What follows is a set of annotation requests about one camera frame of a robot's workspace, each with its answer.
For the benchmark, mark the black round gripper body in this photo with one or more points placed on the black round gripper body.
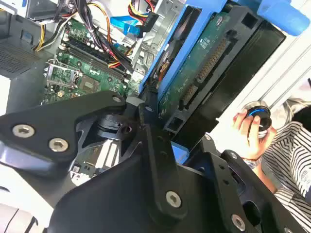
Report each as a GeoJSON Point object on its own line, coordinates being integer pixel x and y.
{"type": "Point", "coordinates": [109, 206]}

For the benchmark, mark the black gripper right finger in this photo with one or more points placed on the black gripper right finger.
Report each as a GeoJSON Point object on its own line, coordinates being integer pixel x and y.
{"type": "Point", "coordinates": [226, 184]}

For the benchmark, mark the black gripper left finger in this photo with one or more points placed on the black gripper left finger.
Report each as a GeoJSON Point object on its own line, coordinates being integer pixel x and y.
{"type": "Point", "coordinates": [43, 126]}

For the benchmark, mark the hard disk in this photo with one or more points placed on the hard disk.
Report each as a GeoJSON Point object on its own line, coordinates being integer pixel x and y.
{"type": "Point", "coordinates": [199, 72]}

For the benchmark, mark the person's hand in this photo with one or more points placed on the person's hand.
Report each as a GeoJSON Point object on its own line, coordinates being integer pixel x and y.
{"type": "Point", "coordinates": [252, 144]}

